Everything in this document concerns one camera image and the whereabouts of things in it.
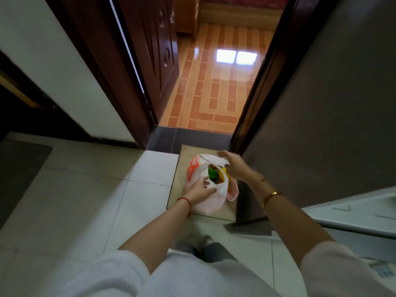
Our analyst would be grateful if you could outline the person's right hand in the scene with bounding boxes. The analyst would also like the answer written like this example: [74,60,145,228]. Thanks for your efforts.
[216,150,259,184]

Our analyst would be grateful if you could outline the person's left hand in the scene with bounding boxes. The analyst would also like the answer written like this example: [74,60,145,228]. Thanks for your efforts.
[182,176,217,205]

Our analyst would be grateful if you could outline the white red-printed plastic bag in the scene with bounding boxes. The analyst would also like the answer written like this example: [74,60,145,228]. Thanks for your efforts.
[185,153,239,215]

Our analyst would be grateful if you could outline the dark red refrigerator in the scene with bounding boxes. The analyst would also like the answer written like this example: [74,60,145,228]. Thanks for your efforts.
[232,0,396,281]

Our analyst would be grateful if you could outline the person's right forearm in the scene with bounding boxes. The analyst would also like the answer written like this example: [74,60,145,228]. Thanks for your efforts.
[250,171,336,268]

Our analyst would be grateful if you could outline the beige small cabinet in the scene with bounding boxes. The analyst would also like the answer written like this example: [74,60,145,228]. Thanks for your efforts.
[166,144,239,222]

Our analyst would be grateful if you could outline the blue jeans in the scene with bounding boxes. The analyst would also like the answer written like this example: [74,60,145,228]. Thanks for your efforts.
[176,243,239,263]

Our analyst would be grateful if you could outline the dark wooden door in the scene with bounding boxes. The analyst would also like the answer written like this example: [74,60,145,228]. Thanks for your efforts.
[110,0,180,121]

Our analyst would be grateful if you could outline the red covered bed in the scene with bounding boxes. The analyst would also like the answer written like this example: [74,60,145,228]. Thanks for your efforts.
[198,0,291,31]

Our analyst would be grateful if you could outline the wooden bedside cabinet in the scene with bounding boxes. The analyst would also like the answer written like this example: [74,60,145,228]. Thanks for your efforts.
[173,0,200,36]

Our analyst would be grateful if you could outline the blue inner door sticker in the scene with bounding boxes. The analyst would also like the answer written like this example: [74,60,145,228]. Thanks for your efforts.
[372,262,395,279]

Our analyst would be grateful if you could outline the dark sliding door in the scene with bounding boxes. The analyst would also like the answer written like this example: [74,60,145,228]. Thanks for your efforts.
[0,49,93,143]

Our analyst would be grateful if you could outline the grey floor mat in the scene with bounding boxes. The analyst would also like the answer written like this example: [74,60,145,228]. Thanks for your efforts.
[0,139,53,229]

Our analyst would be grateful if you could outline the red string bracelet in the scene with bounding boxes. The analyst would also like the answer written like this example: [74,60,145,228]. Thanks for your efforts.
[177,197,192,215]

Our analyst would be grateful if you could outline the dark wooden door frame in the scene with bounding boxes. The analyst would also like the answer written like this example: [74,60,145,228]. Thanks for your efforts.
[43,0,341,156]

